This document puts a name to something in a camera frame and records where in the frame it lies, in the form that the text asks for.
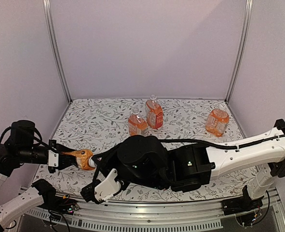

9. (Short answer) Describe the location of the slim orange drink bottle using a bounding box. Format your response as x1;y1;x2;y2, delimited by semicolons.
61;149;97;171

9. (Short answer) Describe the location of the large orange-label plastic bottle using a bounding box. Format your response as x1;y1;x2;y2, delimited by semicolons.
146;94;163;129

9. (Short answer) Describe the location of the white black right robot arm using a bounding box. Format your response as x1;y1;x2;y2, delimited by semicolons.
90;119;285;215

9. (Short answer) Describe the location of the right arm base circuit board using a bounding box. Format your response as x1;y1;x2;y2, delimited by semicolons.
235;208;262;228

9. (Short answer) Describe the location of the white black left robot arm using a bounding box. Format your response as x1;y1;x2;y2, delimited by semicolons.
0;120;78;232

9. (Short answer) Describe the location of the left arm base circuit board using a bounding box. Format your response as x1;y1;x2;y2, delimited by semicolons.
56;194;80;215

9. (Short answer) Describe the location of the floral patterned table mat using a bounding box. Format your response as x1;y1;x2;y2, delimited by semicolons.
54;99;256;202

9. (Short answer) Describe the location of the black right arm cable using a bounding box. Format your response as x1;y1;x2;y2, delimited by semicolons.
91;134;285;225

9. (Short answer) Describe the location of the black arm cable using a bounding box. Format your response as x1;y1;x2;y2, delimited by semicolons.
91;134;285;225
0;127;70;232

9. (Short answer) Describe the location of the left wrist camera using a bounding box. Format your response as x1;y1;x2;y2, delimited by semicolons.
48;150;59;168

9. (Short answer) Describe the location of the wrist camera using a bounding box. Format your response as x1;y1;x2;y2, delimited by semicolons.
48;150;59;168
80;169;122;204

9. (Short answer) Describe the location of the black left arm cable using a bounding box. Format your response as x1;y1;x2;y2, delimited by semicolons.
0;127;70;232

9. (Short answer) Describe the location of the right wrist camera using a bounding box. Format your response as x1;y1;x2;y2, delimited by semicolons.
80;169;122;204

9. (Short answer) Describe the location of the white perforated cable tray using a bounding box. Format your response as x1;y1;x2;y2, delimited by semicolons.
26;207;224;230

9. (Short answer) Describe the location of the aluminium front rail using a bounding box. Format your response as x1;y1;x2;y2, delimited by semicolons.
9;187;285;232

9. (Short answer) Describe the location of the left aluminium frame post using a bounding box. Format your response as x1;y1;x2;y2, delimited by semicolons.
43;0;72;103

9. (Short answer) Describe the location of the aluminium frame post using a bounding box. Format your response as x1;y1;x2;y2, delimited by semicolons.
225;0;253;104
43;0;72;103

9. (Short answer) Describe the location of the right aluminium frame post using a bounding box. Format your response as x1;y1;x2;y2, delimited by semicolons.
225;0;253;104

